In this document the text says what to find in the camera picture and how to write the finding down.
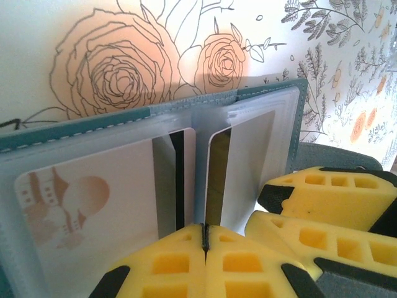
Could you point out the grey card with dark stripe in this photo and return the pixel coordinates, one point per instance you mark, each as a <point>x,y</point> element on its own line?
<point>245,155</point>

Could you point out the white card with pink print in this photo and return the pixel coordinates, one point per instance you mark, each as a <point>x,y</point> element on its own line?
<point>118,192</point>

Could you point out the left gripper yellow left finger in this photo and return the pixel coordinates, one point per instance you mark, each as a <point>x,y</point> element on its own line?
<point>161,264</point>

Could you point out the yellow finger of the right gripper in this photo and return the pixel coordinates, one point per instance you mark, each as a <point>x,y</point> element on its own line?
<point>325,242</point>
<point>325,198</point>

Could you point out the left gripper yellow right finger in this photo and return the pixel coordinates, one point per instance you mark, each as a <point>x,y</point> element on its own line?
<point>242,267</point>

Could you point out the teal leather card holder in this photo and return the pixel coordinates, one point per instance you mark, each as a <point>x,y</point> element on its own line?
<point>93,130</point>

